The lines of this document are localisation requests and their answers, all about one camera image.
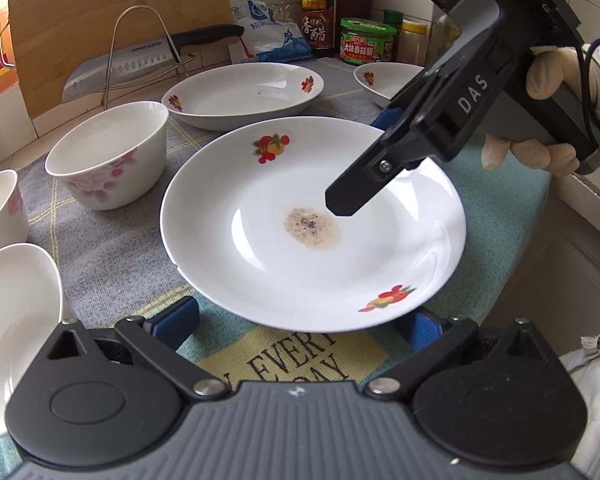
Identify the dark green cap spice jar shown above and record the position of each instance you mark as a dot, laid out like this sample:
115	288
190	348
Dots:
392	16

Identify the bamboo cutting board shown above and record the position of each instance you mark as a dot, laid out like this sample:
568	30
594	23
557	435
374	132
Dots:
80	5

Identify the white blue salt bag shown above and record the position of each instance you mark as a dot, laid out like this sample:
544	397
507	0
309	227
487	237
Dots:
275	35

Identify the person's right hand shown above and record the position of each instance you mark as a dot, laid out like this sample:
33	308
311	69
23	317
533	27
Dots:
545	75

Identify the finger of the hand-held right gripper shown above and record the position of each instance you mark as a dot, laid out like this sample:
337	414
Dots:
355	185
386	119

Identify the white floral bowl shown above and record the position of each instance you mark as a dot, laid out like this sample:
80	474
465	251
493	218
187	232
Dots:
105	135
0	220
15	310

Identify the white fruit print deep plate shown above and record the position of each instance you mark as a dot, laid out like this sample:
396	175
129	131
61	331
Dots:
240	95
380	82

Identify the green lid sauce jar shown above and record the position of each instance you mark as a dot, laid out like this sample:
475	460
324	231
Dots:
367	45

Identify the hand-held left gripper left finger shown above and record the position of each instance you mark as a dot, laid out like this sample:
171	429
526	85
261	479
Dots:
180	317

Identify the clear glass jar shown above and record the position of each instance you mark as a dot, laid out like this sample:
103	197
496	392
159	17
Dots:
442	40

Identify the yellow lid spice jar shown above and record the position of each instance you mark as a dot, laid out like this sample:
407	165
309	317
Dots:
412	45

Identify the grey teal printed mat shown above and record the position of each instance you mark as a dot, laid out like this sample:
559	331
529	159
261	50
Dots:
115	260

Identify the dark vinegar bottle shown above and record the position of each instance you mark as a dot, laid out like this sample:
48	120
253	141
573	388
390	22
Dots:
317	25

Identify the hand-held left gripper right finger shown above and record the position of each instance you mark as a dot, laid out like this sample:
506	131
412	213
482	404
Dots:
420	332

